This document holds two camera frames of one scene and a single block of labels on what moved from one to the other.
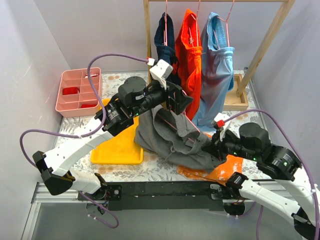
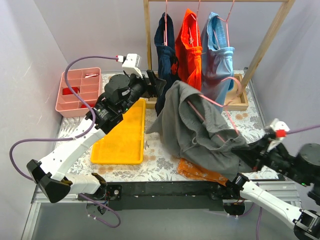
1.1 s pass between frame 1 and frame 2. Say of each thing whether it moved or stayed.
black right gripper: moved
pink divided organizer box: stayed
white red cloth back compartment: stayed
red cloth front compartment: stayed
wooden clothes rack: stayed
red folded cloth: stayed
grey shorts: moved
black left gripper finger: moved
